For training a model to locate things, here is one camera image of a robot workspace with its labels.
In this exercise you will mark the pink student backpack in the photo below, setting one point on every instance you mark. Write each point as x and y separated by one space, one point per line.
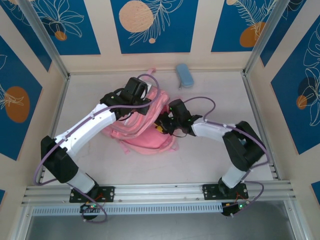
150 142

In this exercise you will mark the light blue pencil case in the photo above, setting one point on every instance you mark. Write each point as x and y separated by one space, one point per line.
184 75

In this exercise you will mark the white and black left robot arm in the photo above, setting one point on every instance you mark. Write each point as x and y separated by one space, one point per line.
82 130

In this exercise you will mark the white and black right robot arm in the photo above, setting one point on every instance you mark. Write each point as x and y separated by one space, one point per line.
210 130

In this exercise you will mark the blue panel large peach circle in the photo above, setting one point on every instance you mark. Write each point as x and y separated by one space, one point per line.
175 37

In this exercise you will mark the blue panel white flower outline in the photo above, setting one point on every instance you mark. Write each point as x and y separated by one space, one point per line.
82 37

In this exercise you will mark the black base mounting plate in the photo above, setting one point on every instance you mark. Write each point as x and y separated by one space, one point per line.
110 193
208 192

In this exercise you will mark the blue panel orange circle fern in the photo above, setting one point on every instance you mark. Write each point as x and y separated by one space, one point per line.
225 37

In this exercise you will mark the controller board green light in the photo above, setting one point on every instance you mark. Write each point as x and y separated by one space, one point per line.
91 206
236 206

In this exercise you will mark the blue panel dark circle flower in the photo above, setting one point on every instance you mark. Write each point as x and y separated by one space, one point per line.
287 100

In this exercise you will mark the blue panel orange oval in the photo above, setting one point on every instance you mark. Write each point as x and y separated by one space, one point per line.
15 75

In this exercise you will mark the long aluminium base rail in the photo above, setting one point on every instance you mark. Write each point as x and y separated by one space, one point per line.
160 191

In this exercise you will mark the aluminium side rail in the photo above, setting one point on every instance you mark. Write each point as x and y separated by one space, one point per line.
60 100
252 100

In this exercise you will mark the aluminium frame post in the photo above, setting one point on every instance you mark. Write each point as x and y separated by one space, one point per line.
46 37
263 35

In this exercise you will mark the blue floral wall panel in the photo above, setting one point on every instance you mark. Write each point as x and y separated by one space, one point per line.
27 30
282 25

